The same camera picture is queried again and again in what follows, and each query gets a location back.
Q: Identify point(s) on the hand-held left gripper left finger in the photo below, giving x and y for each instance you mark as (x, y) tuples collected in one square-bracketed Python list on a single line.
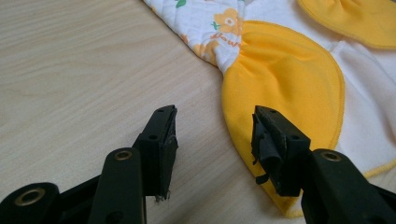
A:
[(158, 149)]

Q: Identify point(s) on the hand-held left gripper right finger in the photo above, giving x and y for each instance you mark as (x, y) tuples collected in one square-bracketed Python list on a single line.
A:
[(277, 146)]

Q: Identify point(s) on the white and yellow floral garment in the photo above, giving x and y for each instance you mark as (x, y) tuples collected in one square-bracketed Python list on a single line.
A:
[(280, 77)]

